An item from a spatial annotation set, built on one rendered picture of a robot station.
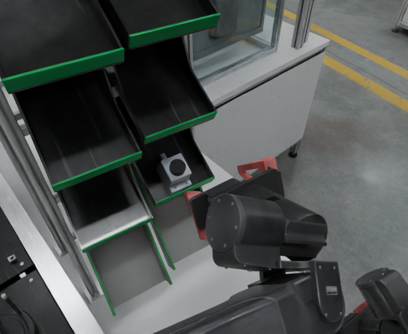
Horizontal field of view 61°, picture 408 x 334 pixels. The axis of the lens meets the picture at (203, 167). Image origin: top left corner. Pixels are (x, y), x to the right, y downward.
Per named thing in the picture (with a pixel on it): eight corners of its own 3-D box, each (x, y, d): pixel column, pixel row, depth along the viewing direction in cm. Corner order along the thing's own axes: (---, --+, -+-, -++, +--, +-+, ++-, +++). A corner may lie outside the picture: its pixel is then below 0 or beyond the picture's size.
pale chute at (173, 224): (216, 240, 84) (223, 243, 80) (168, 266, 80) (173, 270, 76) (173, 132, 82) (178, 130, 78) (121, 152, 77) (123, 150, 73)
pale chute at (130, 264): (166, 278, 78) (172, 283, 73) (111, 309, 73) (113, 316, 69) (118, 162, 75) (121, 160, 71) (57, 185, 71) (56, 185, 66)
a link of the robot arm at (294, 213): (324, 269, 38) (341, 220, 37) (278, 268, 34) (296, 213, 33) (282, 241, 43) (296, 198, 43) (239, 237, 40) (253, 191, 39)
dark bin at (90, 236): (152, 221, 64) (156, 210, 58) (83, 253, 60) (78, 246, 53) (93, 99, 71) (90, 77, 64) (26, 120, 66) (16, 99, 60)
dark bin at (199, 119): (213, 119, 60) (225, 95, 53) (144, 145, 55) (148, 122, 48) (144, 0, 67) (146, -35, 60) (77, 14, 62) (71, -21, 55)
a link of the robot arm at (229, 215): (281, 317, 40) (346, 321, 33) (197, 323, 34) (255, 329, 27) (272, 214, 44) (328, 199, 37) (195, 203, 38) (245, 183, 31)
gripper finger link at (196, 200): (166, 181, 50) (195, 205, 42) (207, 162, 52) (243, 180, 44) (178, 220, 53) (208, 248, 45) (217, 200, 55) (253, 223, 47)
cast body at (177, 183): (189, 189, 69) (196, 176, 63) (170, 197, 68) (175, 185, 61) (170, 154, 71) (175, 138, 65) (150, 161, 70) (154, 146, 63)
